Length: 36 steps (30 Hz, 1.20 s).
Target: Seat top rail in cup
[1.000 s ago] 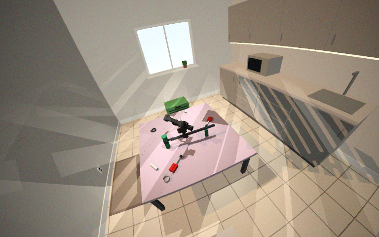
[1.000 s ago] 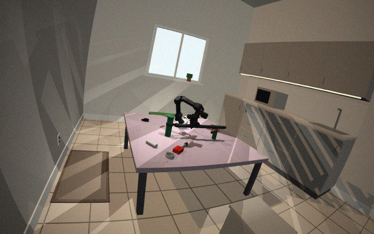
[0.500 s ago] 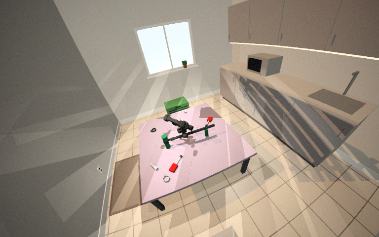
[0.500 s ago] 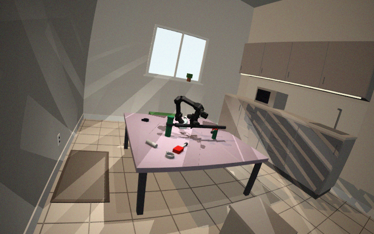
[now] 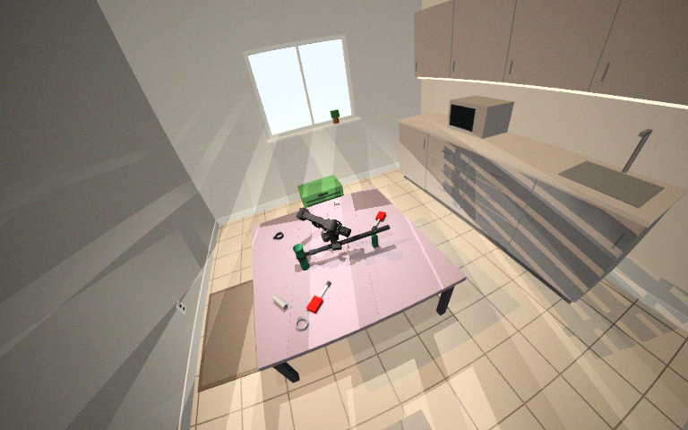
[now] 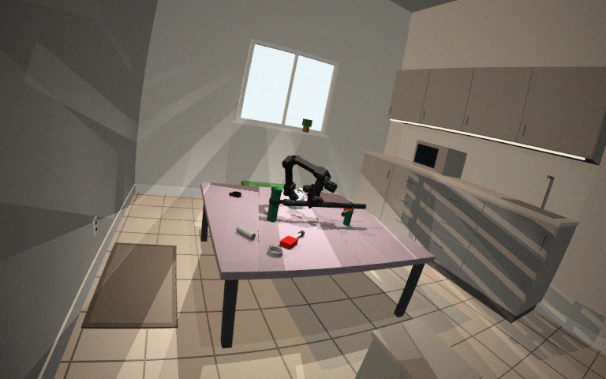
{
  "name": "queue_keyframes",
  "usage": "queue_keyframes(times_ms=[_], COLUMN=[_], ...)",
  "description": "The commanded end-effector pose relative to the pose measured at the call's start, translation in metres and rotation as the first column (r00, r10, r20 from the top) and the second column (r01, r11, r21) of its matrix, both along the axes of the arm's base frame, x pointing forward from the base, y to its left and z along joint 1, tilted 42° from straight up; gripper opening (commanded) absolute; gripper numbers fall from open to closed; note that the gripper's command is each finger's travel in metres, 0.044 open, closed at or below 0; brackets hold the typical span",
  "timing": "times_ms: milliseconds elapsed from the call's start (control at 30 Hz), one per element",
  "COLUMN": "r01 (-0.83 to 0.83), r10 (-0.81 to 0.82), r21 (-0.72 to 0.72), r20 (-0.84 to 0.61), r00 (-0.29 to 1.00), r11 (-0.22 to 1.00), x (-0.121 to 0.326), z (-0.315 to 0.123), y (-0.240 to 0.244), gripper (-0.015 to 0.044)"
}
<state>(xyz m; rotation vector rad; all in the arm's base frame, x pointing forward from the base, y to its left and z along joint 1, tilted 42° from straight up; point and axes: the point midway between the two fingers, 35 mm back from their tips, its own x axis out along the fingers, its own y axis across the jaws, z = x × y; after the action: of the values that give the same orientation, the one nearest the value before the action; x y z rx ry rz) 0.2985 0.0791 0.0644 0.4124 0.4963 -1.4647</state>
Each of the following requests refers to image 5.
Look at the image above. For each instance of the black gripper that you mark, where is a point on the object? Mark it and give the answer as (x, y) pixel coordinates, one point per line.
(335, 245)

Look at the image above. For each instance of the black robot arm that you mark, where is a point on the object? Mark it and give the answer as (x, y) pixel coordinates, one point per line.
(327, 224)

